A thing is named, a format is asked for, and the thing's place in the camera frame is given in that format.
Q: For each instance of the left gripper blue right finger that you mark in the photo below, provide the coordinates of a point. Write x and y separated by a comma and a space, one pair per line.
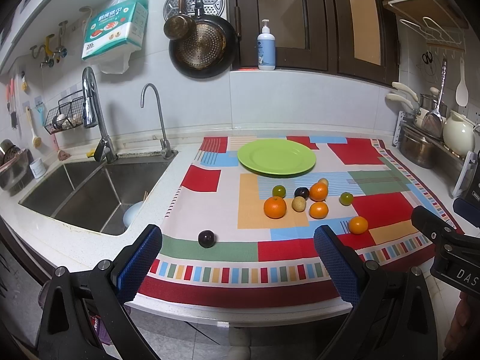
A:
341, 262

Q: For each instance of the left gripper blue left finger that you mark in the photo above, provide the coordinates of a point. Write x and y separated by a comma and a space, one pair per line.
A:
134, 262

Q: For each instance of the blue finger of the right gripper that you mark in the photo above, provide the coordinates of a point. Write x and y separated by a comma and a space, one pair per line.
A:
434, 228
467, 210

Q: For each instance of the small orange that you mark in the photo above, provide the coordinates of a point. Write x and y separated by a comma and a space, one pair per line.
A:
358, 225
318, 210

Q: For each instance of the green grape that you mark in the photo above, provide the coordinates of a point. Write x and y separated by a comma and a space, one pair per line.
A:
346, 198
279, 191

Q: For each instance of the dark plum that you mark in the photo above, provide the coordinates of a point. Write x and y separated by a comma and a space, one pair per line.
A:
207, 239
302, 192

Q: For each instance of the tan longan front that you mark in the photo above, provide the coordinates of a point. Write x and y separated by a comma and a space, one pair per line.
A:
299, 204

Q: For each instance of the tan longan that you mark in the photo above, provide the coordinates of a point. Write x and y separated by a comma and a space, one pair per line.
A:
324, 181
299, 204

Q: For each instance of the tan longan back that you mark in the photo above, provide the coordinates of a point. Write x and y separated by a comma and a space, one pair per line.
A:
324, 181

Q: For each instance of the large orange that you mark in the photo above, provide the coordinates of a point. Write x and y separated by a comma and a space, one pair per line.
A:
275, 207

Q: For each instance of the dish rack shelf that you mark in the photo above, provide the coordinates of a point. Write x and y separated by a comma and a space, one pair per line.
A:
457, 171

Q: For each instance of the white bowl in sink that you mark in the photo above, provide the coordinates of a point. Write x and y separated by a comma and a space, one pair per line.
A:
131, 213

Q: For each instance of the steel pot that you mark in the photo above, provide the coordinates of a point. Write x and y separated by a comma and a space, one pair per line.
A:
417, 149

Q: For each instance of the white ceramic pitcher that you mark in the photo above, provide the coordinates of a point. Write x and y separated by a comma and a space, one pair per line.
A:
458, 134

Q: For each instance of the stainless steel sink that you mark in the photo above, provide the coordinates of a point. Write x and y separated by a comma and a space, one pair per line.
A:
96, 196

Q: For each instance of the dark plum in group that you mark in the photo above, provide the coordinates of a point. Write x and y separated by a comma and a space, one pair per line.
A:
302, 192

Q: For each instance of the steel skimmer ladle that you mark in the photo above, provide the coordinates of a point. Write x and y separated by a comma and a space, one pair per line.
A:
432, 122

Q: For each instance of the colourful patchwork table cloth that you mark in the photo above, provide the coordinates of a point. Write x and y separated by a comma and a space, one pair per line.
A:
258, 262

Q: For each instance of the white rice paddle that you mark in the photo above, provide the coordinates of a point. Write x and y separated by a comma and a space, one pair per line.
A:
462, 94

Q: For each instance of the green plate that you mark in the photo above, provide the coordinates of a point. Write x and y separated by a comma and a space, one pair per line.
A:
277, 157

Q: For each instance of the black scissors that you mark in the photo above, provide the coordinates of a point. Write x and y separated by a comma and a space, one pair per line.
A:
427, 57

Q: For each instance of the large chrome faucet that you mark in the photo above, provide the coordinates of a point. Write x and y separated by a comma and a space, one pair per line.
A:
93, 117

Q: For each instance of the dish brush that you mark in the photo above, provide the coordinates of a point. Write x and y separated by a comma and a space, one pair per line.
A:
36, 140

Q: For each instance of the dark wooden cabinet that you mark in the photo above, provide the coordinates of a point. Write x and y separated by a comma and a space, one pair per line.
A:
352, 38

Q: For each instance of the black frying pan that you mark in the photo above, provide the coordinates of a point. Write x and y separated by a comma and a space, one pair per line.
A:
209, 50

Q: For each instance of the white blue soap bottle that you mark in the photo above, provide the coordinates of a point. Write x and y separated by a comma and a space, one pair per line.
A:
266, 48

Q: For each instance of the round steel steamer rack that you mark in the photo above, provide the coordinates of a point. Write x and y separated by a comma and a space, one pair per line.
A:
210, 7

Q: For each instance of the white handled pot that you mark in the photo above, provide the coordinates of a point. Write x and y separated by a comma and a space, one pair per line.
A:
410, 102

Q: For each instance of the black wire basket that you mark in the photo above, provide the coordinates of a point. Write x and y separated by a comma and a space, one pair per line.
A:
67, 114

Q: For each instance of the white wire rack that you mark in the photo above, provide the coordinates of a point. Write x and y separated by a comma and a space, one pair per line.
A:
437, 36

